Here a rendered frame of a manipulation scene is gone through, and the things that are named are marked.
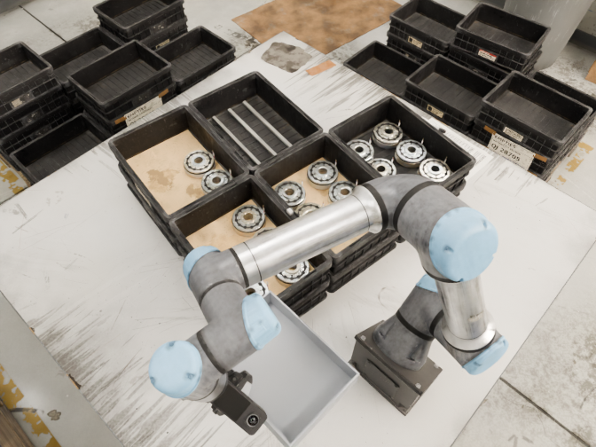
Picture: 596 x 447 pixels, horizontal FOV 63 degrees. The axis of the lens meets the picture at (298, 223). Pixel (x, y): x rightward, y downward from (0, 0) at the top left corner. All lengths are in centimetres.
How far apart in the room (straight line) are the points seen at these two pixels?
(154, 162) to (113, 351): 63
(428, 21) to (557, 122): 107
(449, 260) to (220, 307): 37
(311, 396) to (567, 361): 161
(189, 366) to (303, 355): 44
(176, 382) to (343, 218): 39
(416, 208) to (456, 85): 200
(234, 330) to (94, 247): 110
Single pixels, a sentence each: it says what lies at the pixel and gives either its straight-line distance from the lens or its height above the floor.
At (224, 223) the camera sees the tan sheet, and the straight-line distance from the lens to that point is 155.
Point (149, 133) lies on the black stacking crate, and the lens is 177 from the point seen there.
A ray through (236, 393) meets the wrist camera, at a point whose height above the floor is 123.
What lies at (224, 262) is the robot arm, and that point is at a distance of 82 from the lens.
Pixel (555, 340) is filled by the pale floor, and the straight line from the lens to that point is 253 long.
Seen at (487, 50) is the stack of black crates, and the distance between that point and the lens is 282.
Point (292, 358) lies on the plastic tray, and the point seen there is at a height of 104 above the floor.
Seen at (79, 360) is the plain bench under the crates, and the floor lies 70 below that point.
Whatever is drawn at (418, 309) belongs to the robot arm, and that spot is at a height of 98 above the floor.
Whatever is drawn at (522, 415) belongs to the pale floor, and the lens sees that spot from 234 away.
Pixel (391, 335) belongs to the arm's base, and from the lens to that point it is 129.
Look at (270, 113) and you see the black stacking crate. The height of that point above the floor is 83.
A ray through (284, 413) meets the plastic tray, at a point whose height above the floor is 105.
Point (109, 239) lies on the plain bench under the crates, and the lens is 177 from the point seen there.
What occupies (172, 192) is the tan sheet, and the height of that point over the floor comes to 83.
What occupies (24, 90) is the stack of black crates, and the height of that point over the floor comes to 54.
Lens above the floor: 209
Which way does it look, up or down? 55 degrees down
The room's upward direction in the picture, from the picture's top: 1 degrees clockwise
